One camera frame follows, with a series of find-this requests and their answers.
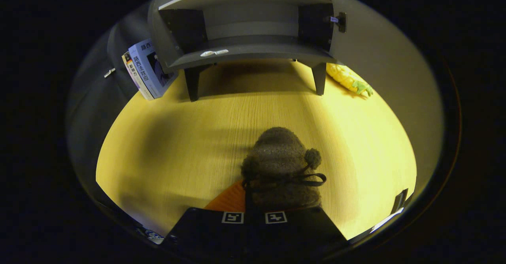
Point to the brown fuzzy shoe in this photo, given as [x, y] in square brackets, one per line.
[278, 157]

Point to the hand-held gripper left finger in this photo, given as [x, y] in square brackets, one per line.
[205, 232]

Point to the grey shoe cabinet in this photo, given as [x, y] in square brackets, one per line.
[245, 50]

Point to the yellow plush toy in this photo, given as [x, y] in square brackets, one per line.
[346, 77]

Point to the blue book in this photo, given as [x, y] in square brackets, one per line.
[152, 66]

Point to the silver clip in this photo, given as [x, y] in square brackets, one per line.
[109, 72]

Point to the yellow spine book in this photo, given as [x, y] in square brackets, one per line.
[134, 76]

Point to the black backdrop cloth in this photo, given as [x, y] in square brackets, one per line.
[99, 110]

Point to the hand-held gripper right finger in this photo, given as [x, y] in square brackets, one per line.
[300, 232]

